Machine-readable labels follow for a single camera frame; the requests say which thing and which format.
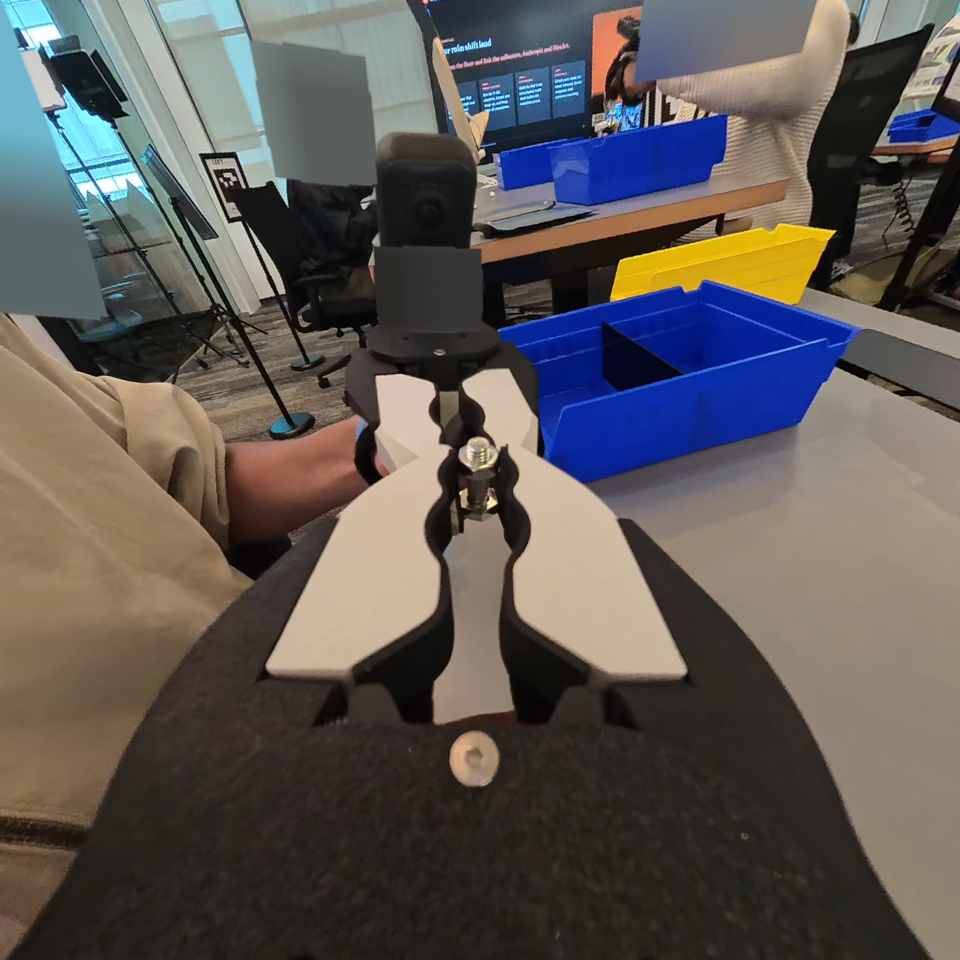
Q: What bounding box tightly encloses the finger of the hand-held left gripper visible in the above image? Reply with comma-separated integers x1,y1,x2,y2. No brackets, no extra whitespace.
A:
371,372,459,471
462,368,538,456

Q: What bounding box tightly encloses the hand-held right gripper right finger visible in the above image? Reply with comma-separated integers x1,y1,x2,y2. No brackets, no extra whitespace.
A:
495,447,688,712

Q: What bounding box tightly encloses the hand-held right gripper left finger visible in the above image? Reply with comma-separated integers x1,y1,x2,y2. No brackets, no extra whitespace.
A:
266,447,460,715

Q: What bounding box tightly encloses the silver bolt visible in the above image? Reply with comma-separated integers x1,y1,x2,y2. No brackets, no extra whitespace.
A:
459,465,502,523

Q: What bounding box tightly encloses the blue divided storage bin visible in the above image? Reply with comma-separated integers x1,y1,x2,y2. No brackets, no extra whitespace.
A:
500,281,861,484

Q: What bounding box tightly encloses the person's left forearm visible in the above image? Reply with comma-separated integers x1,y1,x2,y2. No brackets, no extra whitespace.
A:
225,420,376,544

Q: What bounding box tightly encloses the person's left hand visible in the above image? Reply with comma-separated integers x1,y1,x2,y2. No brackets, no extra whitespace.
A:
354,420,394,484

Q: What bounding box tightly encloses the small blue storage bin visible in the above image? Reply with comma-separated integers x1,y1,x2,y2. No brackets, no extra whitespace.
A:
885,108,960,147
495,140,559,192

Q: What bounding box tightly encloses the dark flat tablet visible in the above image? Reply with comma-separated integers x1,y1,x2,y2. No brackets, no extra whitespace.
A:
795,285,960,414
480,200,598,235

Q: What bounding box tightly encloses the computer monitor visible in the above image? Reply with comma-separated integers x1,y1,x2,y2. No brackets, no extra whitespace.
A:
428,0,646,151

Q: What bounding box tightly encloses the black white tag board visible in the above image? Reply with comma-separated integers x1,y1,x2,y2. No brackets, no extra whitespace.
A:
200,150,246,223

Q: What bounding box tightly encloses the brown wooden desk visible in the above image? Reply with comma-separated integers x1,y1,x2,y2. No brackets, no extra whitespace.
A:
473,177,792,271

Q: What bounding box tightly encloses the black light stand pole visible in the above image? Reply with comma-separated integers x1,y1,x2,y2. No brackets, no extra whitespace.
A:
143,143,316,439

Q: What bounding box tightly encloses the yellow storage bin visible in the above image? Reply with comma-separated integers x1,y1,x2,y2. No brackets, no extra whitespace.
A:
611,222,837,306

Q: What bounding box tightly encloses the black studio lamp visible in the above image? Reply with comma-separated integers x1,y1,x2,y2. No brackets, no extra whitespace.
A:
45,45,129,121

